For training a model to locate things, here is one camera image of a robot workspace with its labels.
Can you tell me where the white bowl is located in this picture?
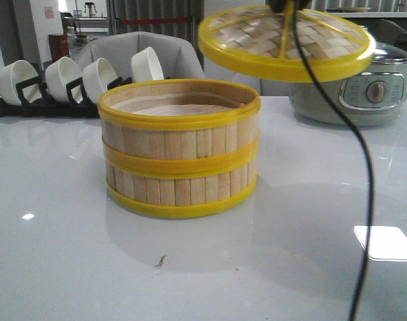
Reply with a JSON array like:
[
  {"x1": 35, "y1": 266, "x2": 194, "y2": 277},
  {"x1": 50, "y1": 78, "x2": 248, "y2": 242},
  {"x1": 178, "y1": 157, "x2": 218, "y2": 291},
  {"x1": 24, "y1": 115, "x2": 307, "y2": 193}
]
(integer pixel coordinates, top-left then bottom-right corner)
[
  {"x1": 131, "y1": 47, "x2": 164, "y2": 83},
  {"x1": 0, "y1": 60, "x2": 38, "y2": 106},
  {"x1": 46, "y1": 57, "x2": 82, "y2": 104},
  {"x1": 82, "y1": 58, "x2": 118, "y2": 104}
]

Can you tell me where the grey chair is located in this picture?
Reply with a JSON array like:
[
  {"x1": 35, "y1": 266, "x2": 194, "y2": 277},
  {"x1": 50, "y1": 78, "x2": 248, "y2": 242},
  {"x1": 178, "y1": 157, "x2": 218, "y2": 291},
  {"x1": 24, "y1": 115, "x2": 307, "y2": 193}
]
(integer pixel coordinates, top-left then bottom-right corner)
[
  {"x1": 72, "y1": 31, "x2": 205, "y2": 81},
  {"x1": 260, "y1": 79, "x2": 291, "y2": 96}
]

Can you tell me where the bamboo steamer tray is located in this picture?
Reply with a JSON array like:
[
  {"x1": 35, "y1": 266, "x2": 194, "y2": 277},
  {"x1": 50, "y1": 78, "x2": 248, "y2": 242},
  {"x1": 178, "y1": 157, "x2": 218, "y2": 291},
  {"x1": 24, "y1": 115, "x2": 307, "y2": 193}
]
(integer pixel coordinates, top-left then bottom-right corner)
[
  {"x1": 106, "y1": 158, "x2": 258, "y2": 219},
  {"x1": 97, "y1": 78, "x2": 262, "y2": 177}
]

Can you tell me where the black bowl rack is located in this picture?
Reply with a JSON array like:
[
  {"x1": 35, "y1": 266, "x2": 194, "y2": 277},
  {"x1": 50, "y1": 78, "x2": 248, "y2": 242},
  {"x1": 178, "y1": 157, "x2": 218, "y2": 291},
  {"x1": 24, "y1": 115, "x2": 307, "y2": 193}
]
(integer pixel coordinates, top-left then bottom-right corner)
[{"x1": 0, "y1": 64, "x2": 134, "y2": 119}]

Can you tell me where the white bowl right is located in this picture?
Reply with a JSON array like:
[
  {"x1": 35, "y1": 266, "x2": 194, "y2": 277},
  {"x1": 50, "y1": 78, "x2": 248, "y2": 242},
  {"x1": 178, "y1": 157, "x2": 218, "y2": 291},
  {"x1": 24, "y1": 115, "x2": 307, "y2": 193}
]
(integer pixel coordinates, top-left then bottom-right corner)
[{"x1": 131, "y1": 47, "x2": 164, "y2": 83}]

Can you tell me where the grey electric cooking pot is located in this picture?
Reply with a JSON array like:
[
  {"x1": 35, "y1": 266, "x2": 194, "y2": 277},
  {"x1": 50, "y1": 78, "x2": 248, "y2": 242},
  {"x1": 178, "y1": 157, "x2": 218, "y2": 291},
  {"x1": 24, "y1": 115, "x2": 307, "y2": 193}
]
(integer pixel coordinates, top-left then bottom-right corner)
[{"x1": 289, "y1": 63, "x2": 407, "y2": 126}]

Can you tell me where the red cylinder bin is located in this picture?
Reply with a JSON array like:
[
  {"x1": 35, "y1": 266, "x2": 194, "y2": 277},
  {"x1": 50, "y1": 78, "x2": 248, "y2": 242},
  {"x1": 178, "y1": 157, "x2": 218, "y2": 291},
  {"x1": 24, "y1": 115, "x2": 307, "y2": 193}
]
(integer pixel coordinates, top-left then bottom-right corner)
[{"x1": 48, "y1": 33, "x2": 70, "y2": 62}]

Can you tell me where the black cable right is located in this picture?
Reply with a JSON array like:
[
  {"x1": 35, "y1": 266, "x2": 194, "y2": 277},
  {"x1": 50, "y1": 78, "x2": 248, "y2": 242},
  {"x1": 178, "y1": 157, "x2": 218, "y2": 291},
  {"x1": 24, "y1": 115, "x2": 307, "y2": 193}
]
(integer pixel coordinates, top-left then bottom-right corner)
[{"x1": 283, "y1": 0, "x2": 376, "y2": 321}]

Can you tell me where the woven bamboo steamer lid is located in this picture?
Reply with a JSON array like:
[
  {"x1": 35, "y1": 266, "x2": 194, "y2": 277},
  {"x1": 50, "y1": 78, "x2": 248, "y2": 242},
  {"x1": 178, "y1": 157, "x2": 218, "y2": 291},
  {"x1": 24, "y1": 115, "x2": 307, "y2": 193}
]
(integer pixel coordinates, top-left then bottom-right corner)
[{"x1": 198, "y1": 5, "x2": 376, "y2": 82}]

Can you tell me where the glass pot lid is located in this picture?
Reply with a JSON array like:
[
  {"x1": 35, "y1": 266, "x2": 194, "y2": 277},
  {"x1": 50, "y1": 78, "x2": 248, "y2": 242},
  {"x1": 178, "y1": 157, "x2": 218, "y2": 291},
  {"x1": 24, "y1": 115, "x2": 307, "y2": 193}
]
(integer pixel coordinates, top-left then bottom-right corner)
[{"x1": 372, "y1": 41, "x2": 407, "y2": 64}]

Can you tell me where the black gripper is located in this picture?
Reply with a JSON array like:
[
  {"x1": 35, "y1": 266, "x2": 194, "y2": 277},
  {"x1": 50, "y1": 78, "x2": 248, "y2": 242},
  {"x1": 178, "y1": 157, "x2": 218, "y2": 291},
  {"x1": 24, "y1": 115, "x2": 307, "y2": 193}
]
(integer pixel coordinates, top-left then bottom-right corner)
[{"x1": 266, "y1": 0, "x2": 311, "y2": 11}]

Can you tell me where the grey chair left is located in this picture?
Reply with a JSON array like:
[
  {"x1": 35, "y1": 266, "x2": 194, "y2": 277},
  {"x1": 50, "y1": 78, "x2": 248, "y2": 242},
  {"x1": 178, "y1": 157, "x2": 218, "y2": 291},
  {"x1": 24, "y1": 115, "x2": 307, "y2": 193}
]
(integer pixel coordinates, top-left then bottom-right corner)
[{"x1": 72, "y1": 31, "x2": 205, "y2": 81}]

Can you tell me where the white bowl far left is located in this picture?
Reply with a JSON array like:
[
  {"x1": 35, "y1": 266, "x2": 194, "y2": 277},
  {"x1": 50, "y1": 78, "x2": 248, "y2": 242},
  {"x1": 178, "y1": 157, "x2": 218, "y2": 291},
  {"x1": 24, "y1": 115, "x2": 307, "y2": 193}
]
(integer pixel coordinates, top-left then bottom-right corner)
[{"x1": 0, "y1": 60, "x2": 38, "y2": 106}]

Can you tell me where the grey chair right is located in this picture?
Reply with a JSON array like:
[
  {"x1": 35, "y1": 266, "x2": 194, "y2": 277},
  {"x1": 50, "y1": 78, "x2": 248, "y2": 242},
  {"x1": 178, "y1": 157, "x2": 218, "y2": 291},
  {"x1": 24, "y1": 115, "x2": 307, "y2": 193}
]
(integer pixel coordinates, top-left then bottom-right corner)
[{"x1": 260, "y1": 79, "x2": 291, "y2": 96}]

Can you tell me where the white cabinet background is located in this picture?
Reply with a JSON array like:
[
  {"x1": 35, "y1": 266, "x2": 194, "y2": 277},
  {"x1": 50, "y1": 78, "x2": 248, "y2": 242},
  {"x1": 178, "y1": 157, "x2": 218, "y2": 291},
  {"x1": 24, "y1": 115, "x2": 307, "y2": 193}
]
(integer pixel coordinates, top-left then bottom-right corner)
[{"x1": 203, "y1": 0, "x2": 268, "y2": 83}]

